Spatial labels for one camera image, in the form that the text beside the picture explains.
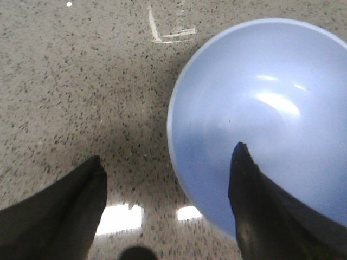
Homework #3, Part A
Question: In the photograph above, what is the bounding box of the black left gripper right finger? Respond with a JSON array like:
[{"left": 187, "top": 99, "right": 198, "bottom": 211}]
[{"left": 228, "top": 142, "right": 346, "bottom": 259}]

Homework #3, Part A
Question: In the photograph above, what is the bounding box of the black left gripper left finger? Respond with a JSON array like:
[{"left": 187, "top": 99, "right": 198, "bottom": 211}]
[{"left": 1, "top": 156, "right": 107, "bottom": 259}]

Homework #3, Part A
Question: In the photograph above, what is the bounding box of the light blue bowl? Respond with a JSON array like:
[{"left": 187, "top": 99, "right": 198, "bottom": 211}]
[{"left": 167, "top": 18, "right": 346, "bottom": 237}]

